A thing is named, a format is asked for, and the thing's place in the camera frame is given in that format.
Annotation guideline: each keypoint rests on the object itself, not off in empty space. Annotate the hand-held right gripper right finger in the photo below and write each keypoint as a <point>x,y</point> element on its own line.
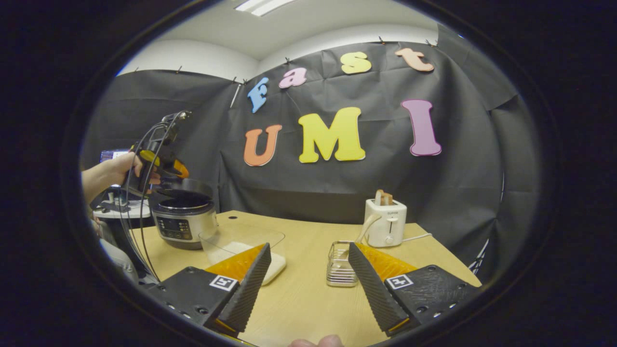
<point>373,289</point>

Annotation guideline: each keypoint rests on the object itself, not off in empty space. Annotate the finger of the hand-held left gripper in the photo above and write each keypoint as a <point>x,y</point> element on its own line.
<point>181,168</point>

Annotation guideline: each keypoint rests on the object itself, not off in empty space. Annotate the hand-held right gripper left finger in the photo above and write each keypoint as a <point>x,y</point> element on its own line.
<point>241,294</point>

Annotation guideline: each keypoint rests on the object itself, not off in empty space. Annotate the white rice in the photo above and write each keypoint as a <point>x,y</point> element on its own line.
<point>275,270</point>

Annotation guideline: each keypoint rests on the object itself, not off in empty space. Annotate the black and silver rice cooker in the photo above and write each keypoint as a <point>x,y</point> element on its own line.
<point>185,226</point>

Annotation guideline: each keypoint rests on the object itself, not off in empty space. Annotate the wooden spoon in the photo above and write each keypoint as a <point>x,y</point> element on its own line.
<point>368,226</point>

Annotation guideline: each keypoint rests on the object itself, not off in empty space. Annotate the clear plastic rice container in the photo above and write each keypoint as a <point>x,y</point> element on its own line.
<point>241,236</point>

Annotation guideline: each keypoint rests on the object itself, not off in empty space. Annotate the computer monitor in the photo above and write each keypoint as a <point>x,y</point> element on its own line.
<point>113,154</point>

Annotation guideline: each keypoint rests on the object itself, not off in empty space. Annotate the white round side desk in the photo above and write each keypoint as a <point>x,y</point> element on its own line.
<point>135,210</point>

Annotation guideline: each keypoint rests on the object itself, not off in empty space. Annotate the white toaster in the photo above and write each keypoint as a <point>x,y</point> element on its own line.
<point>385,221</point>

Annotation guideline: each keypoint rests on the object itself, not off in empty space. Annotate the person's grey trouser leg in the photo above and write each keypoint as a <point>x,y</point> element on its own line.
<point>118,258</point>

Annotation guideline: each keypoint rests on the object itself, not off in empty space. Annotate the black backdrop cloth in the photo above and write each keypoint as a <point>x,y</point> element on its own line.
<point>458,193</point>

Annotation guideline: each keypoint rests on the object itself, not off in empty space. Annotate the ceiling light panel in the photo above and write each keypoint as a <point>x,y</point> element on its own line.
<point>262,6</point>

